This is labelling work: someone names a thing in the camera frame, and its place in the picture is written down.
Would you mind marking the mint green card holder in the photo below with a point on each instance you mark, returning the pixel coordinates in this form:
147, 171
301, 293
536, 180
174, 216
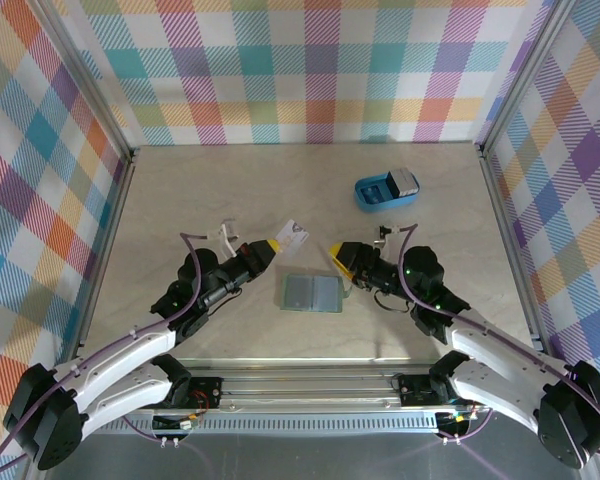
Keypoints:
325, 295

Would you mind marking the white credit card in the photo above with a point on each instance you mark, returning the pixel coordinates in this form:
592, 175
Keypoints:
295, 235

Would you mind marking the blue plastic tray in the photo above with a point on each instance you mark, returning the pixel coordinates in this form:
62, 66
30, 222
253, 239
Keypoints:
380, 206

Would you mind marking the stack of cards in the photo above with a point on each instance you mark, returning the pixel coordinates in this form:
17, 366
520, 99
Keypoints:
400, 182

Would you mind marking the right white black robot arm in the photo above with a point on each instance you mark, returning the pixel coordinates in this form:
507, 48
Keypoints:
500, 350

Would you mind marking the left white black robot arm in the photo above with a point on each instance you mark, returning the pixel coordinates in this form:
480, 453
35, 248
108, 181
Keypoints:
120, 350

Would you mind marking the grey metal panel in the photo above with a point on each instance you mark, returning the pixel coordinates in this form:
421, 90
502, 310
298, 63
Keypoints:
330, 457

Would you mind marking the aluminium side rail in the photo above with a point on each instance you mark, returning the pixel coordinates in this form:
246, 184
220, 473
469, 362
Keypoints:
100, 265
512, 250

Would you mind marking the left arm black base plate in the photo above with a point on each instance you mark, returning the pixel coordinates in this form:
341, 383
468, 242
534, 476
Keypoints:
212, 390

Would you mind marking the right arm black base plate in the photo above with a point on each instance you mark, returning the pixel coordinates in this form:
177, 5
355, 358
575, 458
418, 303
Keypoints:
410, 392

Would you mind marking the long aluminium mounting rail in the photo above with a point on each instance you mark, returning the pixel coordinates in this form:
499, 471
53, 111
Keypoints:
305, 395

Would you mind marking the black electronics bracket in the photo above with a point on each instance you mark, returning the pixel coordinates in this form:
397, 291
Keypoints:
452, 425

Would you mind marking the aluminium corner post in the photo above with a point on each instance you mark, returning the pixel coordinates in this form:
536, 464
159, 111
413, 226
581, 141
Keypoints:
87, 82
525, 75

